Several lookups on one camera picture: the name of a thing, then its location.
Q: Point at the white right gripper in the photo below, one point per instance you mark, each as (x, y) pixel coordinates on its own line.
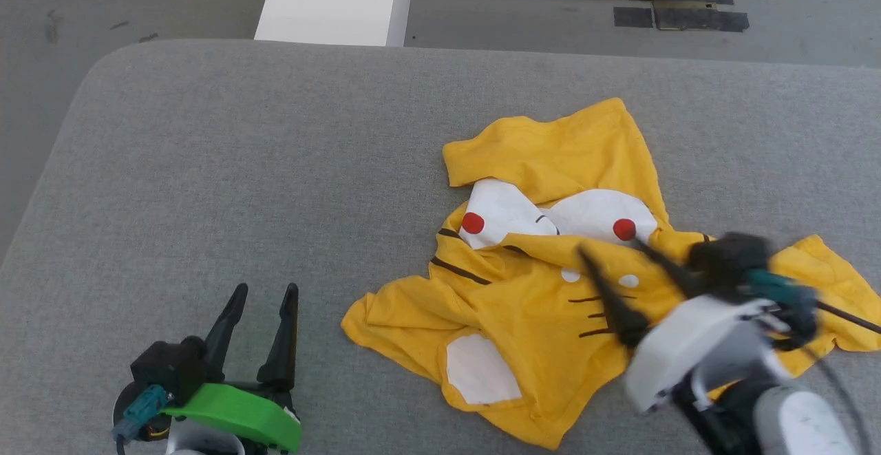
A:
(695, 345)

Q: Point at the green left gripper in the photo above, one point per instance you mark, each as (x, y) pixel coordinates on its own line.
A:
(234, 414)

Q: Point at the yellow printed t-shirt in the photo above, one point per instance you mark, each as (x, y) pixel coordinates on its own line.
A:
(537, 317)

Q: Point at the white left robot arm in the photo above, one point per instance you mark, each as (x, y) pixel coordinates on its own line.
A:
(203, 441)

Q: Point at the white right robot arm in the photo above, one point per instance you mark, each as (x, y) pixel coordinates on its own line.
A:
(791, 420)

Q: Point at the grey fabric sofa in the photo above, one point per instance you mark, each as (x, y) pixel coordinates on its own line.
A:
(241, 180)

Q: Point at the small black floor tape patch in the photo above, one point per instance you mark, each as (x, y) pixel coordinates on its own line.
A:
(633, 17)

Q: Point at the large black floor tape patch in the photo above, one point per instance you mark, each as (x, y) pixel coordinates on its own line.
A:
(698, 18)

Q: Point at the white rectangular box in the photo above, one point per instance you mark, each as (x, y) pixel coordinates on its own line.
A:
(330, 1)

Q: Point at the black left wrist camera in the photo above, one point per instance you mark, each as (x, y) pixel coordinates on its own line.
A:
(168, 369)

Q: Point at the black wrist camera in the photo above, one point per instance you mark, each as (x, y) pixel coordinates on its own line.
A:
(729, 259)
(168, 369)

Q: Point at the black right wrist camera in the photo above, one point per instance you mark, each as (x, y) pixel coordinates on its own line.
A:
(729, 259)

